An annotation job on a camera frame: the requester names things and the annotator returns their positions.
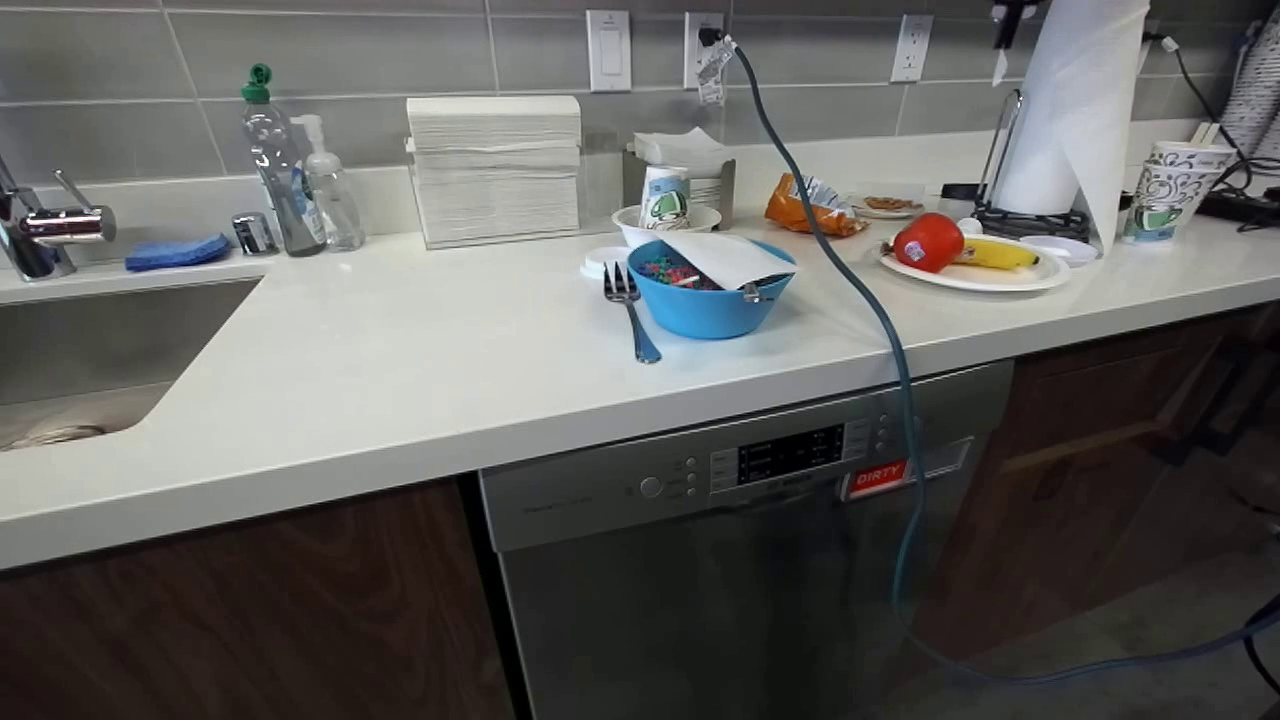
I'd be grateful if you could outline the white paper towel roll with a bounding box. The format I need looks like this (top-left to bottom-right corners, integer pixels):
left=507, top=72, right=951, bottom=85
left=988, top=0, right=1152, bottom=257

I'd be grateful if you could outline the printed paper coffee cup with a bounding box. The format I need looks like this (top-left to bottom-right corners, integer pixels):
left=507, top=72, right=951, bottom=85
left=1121, top=139, right=1240, bottom=245

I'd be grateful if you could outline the white cup lid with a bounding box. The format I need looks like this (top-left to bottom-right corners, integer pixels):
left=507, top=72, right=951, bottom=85
left=1019, top=234, right=1100, bottom=268

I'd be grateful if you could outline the upturned printed paper cup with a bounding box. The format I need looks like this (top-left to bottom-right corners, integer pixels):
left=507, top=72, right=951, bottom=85
left=639, top=165, right=694, bottom=233

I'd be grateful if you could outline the small plate with cookies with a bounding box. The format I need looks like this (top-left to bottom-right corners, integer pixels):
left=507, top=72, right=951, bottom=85
left=849, top=181, right=929, bottom=220

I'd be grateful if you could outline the yellow banana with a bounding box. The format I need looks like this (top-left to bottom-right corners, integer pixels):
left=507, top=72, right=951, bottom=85
left=954, top=235, right=1042, bottom=272

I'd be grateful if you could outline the red apple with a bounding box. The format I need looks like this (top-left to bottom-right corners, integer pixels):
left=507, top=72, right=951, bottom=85
left=891, top=211, right=967, bottom=275

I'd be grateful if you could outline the orange snack bag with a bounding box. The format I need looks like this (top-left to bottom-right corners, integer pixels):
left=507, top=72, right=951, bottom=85
left=764, top=172, right=870, bottom=240

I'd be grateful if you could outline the black power strip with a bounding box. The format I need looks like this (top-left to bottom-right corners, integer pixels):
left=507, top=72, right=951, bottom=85
left=1196, top=186, right=1280, bottom=231

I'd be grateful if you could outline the napkin holder with napkins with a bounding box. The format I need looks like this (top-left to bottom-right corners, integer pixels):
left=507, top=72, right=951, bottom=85
left=621, top=127, right=738, bottom=232

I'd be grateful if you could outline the white paper napkin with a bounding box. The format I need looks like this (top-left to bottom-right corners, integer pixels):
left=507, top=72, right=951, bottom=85
left=659, top=231, right=799, bottom=292

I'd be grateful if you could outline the heap of coloured candies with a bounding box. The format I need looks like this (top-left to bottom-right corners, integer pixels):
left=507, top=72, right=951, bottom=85
left=638, top=254, right=723, bottom=292

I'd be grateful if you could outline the blue bowl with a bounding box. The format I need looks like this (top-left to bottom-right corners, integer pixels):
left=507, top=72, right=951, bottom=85
left=626, top=237, right=799, bottom=342

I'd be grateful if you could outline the white bowl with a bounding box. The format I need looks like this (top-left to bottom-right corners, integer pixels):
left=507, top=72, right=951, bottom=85
left=611, top=203, right=724, bottom=252

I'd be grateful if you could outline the dark wood cabinet door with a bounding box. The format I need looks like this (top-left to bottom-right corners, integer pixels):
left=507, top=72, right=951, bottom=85
left=0, top=476, right=518, bottom=720
left=925, top=300, right=1280, bottom=663

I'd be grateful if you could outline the red and white magnet sign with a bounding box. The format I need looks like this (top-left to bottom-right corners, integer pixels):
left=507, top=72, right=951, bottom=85
left=837, top=436, right=976, bottom=502

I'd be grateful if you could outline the white plastic lid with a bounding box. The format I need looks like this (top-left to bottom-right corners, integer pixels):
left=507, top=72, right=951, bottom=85
left=579, top=245, right=634, bottom=284

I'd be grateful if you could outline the metal fork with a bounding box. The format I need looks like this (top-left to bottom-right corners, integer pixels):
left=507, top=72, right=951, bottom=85
left=602, top=261, right=664, bottom=366

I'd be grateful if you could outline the stack of folded paper towels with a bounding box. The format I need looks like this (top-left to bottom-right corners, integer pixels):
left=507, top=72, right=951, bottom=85
left=404, top=95, right=584, bottom=251

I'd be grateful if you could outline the steel dishwasher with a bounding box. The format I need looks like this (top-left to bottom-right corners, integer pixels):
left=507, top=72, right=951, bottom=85
left=477, top=359, right=1017, bottom=720

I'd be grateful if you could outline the clear pump bottle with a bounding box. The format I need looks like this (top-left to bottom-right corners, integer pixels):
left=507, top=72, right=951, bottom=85
left=291, top=113, right=367, bottom=253

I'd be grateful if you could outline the clear bottle with green cap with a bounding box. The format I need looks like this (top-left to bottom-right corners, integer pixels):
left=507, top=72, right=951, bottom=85
left=240, top=63, right=328, bottom=258

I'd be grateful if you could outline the small chrome cylinder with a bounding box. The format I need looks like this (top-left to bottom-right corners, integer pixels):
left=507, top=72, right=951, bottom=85
left=231, top=212, right=279, bottom=257

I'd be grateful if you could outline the blue sponge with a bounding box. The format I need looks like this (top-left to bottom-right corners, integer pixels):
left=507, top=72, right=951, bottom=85
left=124, top=233, right=233, bottom=274

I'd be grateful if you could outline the steel sink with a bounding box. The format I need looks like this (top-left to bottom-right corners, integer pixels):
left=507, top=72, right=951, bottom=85
left=0, top=277, right=264, bottom=454

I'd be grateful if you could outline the chrome tap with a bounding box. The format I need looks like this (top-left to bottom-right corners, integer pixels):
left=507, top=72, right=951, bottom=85
left=0, top=155, right=118, bottom=284

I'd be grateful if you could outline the white wall socket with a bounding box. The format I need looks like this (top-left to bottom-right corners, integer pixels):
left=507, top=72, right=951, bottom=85
left=890, top=13, right=935, bottom=85
left=684, top=11, right=728, bottom=91

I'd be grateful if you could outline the black wire paper towel holder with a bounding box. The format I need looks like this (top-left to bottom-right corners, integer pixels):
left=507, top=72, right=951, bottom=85
left=972, top=88, right=1093, bottom=244

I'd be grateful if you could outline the black cable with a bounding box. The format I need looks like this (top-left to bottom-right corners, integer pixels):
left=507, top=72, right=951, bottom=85
left=1145, top=28, right=1280, bottom=193

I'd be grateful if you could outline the white tag on cable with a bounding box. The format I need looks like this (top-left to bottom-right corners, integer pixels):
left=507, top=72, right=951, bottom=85
left=696, top=38, right=738, bottom=107

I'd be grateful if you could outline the blue-grey cable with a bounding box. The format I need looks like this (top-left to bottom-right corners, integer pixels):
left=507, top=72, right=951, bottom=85
left=697, top=27, right=1280, bottom=689

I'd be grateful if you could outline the white light switch plate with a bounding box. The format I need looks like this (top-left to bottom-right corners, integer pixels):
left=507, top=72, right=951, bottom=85
left=586, top=9, right=633, bottom=94

